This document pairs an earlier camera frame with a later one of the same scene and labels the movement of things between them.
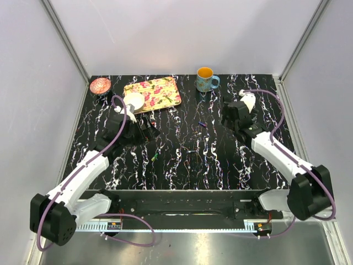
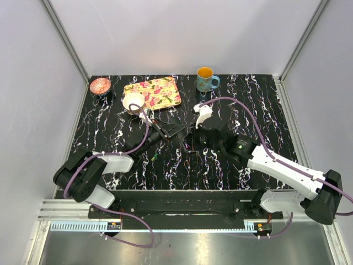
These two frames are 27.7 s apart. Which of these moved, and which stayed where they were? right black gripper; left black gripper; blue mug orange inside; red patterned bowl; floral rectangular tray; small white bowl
Moved: left black gripper; right black gripper
Stayed: small white bowl; red patterned bowl; floral rectangular tray; blue mug orange inside
